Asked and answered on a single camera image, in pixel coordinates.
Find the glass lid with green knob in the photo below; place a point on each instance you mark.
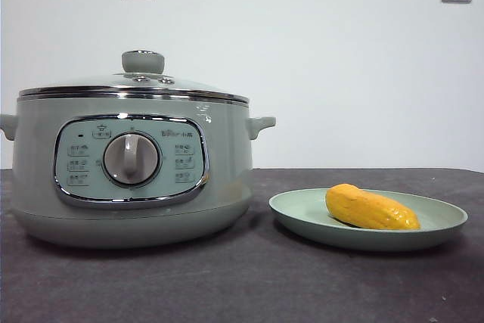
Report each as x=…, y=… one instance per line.
x=143, y=61

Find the yellow corn cob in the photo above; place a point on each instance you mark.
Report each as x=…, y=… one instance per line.
x=367, y=207

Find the pale green electric steamer pot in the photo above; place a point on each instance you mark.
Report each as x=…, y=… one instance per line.
x=227, y=156

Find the pale green round plate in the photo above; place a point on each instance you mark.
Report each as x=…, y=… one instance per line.
x=302, y=205

